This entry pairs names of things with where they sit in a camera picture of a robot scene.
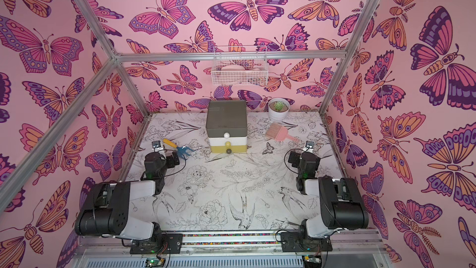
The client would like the yellow bottom drawer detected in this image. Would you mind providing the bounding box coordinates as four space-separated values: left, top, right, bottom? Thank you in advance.
211 142 248 155

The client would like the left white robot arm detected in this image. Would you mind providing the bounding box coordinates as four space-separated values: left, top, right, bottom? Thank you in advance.
74 151 180 241

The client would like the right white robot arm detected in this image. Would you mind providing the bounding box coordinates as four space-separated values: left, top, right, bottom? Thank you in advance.
285 149 369 239

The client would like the white potted succulent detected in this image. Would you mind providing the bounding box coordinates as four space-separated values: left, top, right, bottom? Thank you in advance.
268 98 291 122

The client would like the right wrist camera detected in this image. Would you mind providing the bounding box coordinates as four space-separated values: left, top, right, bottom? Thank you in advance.
303 141 316 153

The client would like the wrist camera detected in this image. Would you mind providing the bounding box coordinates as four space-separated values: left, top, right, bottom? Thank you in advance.
303 141 316 153
151 140 164 152

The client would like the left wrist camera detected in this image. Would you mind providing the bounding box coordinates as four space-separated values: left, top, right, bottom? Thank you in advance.
151 140 164 152

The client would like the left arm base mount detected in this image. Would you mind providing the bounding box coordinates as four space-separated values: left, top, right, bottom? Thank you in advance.
130 233 183 255

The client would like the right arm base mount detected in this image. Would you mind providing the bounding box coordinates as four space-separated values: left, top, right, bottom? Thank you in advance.
275 230 333 253

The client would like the three-drawer cabinet frame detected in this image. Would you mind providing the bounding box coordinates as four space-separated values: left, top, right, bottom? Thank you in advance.
206 100 248 138

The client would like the aluminium front rail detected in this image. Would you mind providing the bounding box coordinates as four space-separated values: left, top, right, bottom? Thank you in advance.
70 230 392 268

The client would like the white wire basket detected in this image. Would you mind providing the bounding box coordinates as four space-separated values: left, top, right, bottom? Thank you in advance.
210 45 269 87

